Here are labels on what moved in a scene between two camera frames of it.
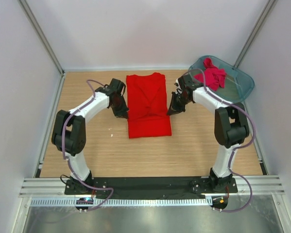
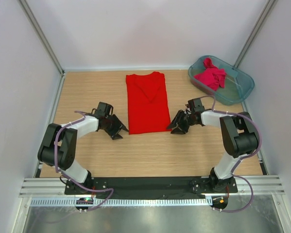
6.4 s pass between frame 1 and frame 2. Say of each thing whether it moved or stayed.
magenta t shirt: stayed
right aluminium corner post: stayed
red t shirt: moved
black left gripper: moved
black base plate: stayed
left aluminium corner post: stayed
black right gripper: moved
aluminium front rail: stayed
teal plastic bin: stayed
